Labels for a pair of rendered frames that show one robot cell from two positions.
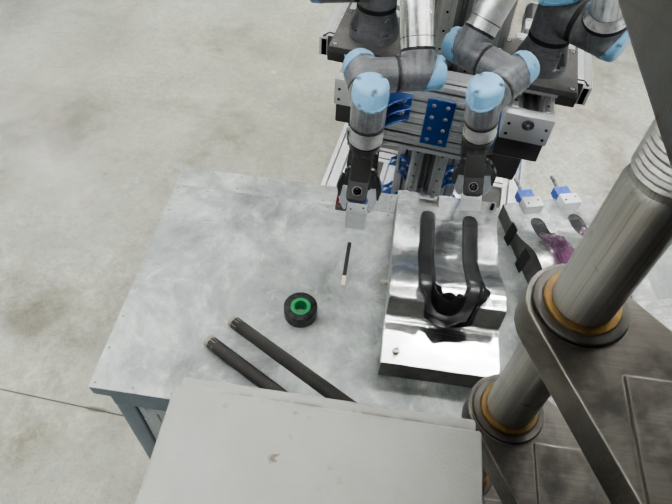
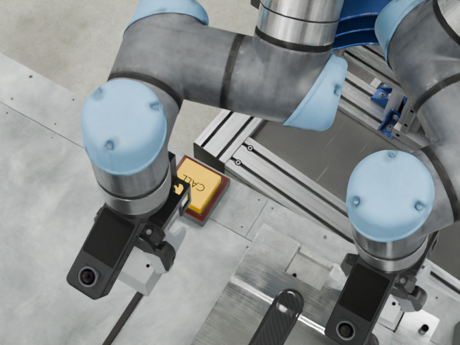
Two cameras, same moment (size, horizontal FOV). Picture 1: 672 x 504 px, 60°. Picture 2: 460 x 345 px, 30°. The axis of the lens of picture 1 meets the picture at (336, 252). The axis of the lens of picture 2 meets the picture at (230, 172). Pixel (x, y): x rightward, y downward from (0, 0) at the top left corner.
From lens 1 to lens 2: 0.76 m
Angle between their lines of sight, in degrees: 18
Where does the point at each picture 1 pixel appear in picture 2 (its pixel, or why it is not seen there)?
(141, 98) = not seen: outside the picture
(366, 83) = (105, 114)
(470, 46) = (422, 57)
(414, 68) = (259, 83)
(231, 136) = not seen: outside the picture
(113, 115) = not seen: outside the picture
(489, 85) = (391, 196)
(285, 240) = (40, 237)
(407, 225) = (239, 309)
